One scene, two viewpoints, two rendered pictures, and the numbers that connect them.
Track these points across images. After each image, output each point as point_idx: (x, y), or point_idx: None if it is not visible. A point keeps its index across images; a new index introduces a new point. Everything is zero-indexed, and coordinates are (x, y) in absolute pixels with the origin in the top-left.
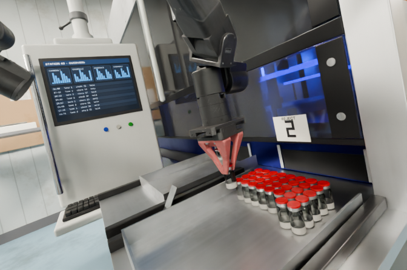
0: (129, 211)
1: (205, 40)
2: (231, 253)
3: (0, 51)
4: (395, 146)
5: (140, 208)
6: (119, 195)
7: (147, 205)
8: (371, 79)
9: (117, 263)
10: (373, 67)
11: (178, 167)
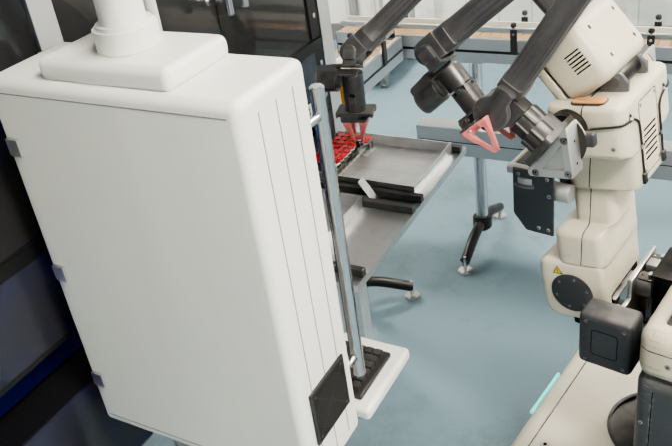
0: (377, 227)
1: (371, 52)
2: (396, 162)
3: (427, 67)
4: (338, 101)
5: (369, 223)
6: None
7: (362, 222)
8: None
9: (427, 192)
10: (331, 63)
11: None
